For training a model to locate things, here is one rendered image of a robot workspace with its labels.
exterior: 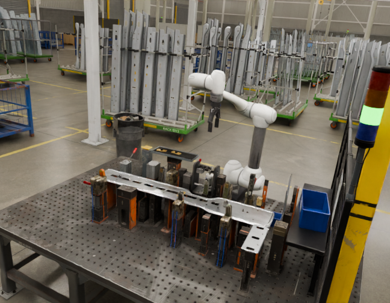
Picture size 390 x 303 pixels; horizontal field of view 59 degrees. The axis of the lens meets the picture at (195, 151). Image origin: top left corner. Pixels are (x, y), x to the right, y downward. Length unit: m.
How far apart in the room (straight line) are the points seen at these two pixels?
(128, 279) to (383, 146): 1.56
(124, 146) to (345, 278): 4.19
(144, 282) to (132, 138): 3.46
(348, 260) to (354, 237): 0.13
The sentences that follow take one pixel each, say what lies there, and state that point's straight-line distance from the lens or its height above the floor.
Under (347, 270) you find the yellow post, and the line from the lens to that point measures 1.83.
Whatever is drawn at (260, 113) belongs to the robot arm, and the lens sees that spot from 2.79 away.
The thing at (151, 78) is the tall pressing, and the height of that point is 1.07.
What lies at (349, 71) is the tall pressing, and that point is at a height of 1.36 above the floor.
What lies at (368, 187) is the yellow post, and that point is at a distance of 1.62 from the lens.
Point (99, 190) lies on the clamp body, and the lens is 2.61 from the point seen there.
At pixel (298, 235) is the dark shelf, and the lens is 2.19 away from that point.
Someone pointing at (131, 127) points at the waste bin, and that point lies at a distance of 5.30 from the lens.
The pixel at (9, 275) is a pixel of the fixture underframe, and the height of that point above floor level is 0.21.
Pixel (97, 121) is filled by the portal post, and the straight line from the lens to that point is 6.37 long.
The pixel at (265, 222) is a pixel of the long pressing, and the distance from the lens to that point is 2.30.
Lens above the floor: 2.17
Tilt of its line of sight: 21 degrees down
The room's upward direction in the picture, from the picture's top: 5 degrees clockwise
